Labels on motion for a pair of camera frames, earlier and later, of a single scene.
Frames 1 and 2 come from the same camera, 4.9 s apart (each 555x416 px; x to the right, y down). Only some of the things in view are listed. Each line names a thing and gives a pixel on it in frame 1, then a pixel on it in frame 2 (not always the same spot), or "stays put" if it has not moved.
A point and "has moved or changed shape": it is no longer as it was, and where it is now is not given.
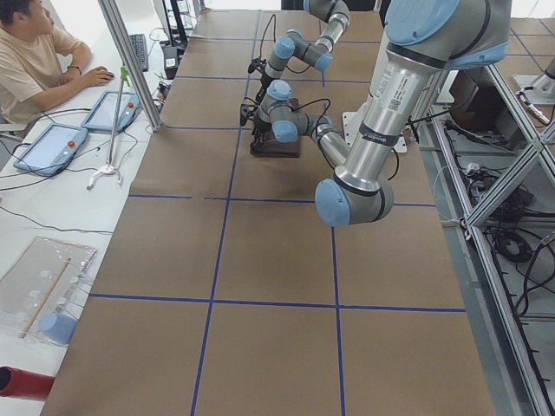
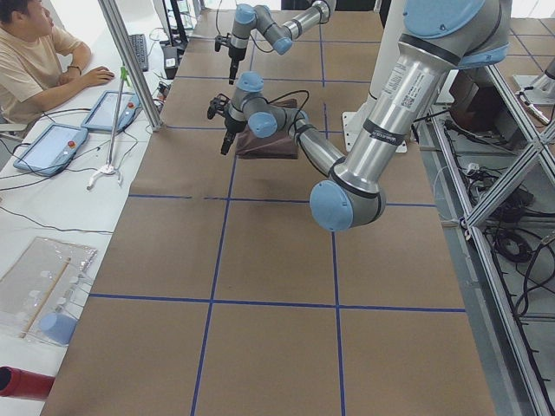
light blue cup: [57, 328] stays put
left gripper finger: [260, 143] -> [227, 141]
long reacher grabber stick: [111, 168] stays put
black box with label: [170, 55] stays put
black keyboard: [140, 43] stays put
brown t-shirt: [269, 147] has moved or changed shape
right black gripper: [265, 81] -> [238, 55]
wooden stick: [44, 299] stays put
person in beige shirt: [38, 64] stays put
